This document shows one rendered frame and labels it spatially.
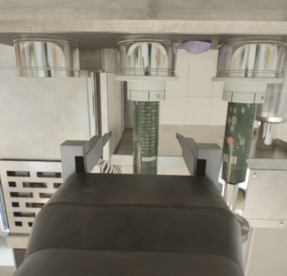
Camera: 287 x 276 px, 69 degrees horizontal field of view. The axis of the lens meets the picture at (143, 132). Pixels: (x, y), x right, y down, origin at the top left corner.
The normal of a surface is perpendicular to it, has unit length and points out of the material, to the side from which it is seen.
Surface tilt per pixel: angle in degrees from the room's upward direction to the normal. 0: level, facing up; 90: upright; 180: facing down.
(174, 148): 180
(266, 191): 90
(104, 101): 90
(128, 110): 90
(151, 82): 90
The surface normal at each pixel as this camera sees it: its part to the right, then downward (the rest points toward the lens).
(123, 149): 0.01, -0.97
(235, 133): -0.54, 0.20
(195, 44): -0.32, 0.68
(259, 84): 0.27, 0.24
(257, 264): -0.04, 0.25
